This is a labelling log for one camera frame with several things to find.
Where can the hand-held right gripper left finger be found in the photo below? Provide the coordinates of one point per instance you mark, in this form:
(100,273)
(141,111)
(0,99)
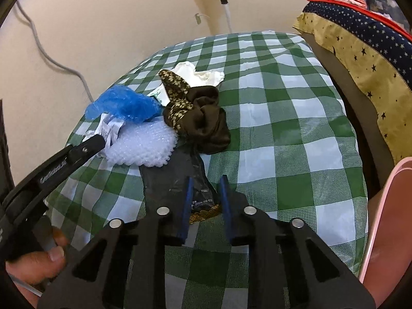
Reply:
(186,212)

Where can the white paper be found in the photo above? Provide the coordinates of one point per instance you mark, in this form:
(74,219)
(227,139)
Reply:
(111,128)

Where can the blue plastic bag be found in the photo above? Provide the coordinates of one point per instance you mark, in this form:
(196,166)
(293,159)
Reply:
(125,104)

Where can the pink bin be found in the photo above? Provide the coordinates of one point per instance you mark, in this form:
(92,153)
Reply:
(386,231)

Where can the black plastic wrapper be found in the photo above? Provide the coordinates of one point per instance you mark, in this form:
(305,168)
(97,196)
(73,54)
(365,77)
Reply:
(167,177)

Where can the person's left hand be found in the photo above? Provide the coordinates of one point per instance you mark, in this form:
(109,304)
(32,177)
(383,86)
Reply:
(35,264)

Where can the white wall socket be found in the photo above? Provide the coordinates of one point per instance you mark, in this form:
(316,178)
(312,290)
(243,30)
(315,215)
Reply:
(198,18)

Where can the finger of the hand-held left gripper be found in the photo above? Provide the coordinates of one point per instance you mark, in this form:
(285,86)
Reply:
(87,149)

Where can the navy star blanket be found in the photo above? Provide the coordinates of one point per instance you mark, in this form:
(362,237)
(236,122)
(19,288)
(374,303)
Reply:
(354,48)

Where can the green checked tablecloth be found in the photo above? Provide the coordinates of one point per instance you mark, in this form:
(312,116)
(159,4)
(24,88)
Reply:
(273,135)

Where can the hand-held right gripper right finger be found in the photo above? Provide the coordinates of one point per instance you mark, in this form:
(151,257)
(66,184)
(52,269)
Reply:
(225,209)

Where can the white cloth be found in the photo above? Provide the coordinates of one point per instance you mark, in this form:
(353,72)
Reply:
(206,77)

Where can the red blanket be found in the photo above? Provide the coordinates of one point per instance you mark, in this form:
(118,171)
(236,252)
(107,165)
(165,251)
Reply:
(394,22)

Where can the white green wrapper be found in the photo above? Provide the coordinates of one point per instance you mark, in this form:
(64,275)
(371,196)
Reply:
(159,95)

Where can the dark brown cloth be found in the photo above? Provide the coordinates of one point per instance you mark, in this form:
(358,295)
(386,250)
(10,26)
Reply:
(206,128)

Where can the white standing fan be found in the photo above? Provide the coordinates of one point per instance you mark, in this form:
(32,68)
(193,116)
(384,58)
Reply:
(223,0)

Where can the clear bubble wrap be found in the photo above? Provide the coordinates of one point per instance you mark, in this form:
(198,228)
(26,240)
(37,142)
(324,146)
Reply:
(141,148)

